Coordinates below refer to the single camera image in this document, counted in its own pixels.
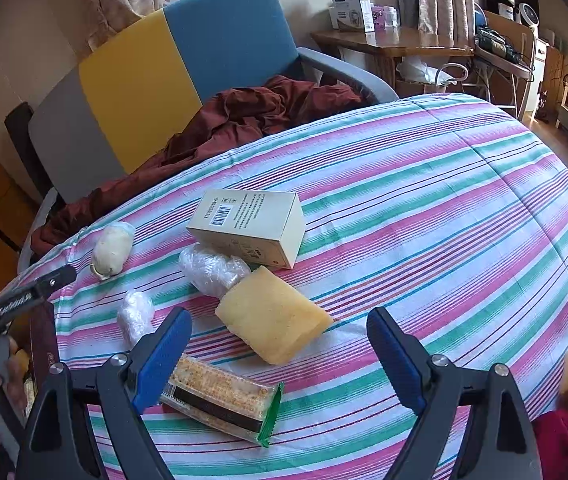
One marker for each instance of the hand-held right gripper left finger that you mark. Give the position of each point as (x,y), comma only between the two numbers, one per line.
(161,360)

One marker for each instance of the dark chair back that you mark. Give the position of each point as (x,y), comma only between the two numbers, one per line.
(21,135)

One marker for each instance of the large plastic-wrapped white bundle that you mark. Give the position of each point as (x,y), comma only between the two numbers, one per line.
(211,270)

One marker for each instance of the white round fan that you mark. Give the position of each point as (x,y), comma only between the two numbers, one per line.
(527,12)

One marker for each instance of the white metal rack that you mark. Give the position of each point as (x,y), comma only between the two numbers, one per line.
(503,60)

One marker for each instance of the white wrapped ball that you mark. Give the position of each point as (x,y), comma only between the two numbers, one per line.
(111,247)

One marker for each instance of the maroon gift box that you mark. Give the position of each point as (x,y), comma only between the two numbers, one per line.
(44,350)

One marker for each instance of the small plastic-wrapped white bundle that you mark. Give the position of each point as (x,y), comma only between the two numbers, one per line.
(136,312)

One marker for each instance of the white plastic bag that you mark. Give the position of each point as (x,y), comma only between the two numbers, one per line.
(421,71)

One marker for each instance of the wooden desk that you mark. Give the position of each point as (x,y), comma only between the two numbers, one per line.
(393,42)

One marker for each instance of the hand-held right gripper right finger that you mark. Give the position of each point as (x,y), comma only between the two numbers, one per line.
(398,360)

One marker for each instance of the snack packet with black band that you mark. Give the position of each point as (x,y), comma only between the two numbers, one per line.
(224,400)

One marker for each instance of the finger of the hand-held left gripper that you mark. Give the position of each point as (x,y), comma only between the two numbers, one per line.
(39,290)

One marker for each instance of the yellow sponge block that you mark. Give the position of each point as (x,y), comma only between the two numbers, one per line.
(271,315)

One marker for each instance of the beige cardboard box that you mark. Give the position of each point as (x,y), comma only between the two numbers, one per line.
(249,230)

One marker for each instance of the grey yellow blue chair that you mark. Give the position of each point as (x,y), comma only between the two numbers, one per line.
(214,35)

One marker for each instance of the maroon cloth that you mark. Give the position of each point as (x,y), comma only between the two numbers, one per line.
(244,115)

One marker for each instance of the red cloth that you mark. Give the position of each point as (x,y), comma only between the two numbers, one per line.
(563,440)

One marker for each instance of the white appliance box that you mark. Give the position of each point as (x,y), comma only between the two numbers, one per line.
(348,7)

